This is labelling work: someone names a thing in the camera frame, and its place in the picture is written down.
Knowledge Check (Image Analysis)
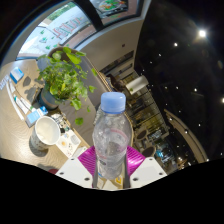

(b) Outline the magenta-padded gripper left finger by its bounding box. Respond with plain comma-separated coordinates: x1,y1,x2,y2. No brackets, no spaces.
54,145,99,190

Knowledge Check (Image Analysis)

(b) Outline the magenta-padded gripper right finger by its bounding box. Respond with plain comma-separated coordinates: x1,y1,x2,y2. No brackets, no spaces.
124,145,168,190

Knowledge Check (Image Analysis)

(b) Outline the clear blue-capped water bottle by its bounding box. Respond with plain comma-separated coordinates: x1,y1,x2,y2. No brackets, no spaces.
91,91,133,181

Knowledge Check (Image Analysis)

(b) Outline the group of oval-backed chairs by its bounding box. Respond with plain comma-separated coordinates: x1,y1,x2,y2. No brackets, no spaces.
133,126,188,168

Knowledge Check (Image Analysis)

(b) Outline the printed white paper sheet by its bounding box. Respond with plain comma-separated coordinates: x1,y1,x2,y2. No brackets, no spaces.
55,129,82,158

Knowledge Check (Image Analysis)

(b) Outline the white lettered mug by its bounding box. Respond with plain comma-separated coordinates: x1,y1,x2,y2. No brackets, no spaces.
29,115,62,152

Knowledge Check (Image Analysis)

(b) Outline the light blue upright carton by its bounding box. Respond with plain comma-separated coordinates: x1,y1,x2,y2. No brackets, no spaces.
25,106,50,128

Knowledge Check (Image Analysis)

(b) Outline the white tube with green cap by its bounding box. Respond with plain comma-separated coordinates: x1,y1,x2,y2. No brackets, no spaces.
6,74,35,121

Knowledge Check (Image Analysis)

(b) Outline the green potted plant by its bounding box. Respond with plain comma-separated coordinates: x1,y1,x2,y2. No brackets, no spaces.
35,46,100,126

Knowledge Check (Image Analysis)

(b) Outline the bright blue small box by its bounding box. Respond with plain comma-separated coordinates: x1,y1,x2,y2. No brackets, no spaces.
9,66,25,84

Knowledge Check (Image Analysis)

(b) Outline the group of ceiling spotlights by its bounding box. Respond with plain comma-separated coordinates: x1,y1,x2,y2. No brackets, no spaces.
146,28,224,134

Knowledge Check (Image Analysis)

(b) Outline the framed colourful wall poster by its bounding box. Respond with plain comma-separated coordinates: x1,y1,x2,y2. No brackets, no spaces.
89,0,142,20

